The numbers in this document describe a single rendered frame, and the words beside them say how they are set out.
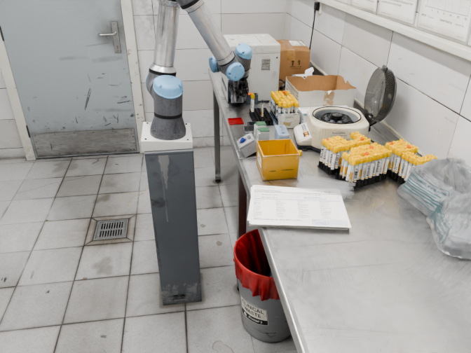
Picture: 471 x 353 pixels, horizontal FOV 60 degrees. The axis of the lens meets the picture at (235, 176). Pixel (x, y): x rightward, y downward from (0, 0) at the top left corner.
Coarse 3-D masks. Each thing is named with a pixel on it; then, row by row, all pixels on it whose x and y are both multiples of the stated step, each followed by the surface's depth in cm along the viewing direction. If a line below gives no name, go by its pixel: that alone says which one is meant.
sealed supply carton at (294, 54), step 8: (280, 40) 270; (288, 40) 271; (296, 40) 271; (280, 48) 250; (288, 48) 249; (296, 48) 250; (304, 48) 251; (280, 56) 247; (288, 56) 247; (296, 56) 247; (304, 56) 247; (280, 64) 249; (288, 64) 249; (296, 64) 250; (304, 64) 250; (280, 72) 252; (288, 72) 252; (296, 72) 252; (304, 72) 252
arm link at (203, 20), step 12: (180, 0) 148; (192, 0) 148; (192, 12) 152; (204, 12) 153; (204, 24) 155; (216, 24) 158; (204, 36) 159; (216, 36) 158; (216, 48) 161; (228, 48) 164; (228, 60) 165; (228, 72) 166; (240, 72) 167
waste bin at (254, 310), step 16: (240, 240) 187; (256, 240) 194; (240, 256) 186; (256, 256) 192; (240, 272) 174; (256, 272) 195; (240, 288) 183; (256, 288) 169; (272, 288) 168; (240, 304) 192; (256, 304) 178; (272, 304) 175; (256, 320) 184; (272, 320) 181; (256, 336) 190; (272, 336) 187; (288, 336) 192
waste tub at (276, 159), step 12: (264, 144) 154; (276, 144) 155; (288, 144) 155; (264, 156) 142; (276, 156) 142; (288, 156) 143; (264, 168) 144; (276, 168) 145; (288, 168) 146; (264, 180) 147
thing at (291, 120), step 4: (272, 104) 196; (268, 108) 203; (268, 112) 204; (292, 112) 187; (272, 116) 199; (276, 116) 191; (280, 116) 185; (288, 116) 185; (292, 116) 185; (296, 116) 186; (280, 120) 186; (288, 120) 186; (292, 120) 186; (296, 120) 187; (276, 124) 191; (280, 124) 186; (284, 124) 187; (288, 124) 187; (292, 124) 187; (296, 124) 188
